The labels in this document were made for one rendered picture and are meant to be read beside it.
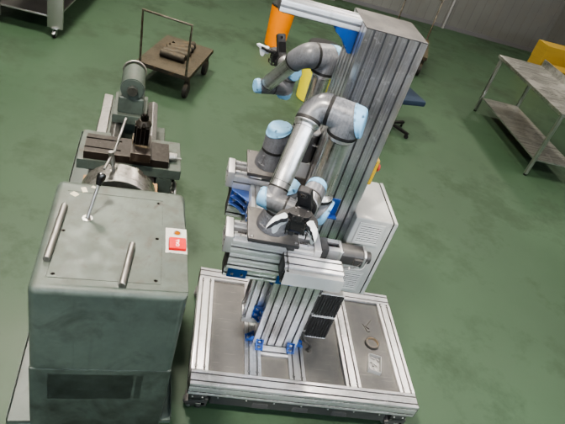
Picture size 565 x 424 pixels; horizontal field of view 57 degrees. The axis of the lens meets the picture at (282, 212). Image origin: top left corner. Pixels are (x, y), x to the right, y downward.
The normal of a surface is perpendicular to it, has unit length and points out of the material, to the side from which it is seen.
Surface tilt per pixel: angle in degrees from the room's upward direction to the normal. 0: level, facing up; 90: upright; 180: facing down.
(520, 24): 90
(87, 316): 90
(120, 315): 90
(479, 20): 90
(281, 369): 0
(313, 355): 0
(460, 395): 0
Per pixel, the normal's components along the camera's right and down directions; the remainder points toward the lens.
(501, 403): 0.26, -0.78
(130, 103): 0.16, 0.62
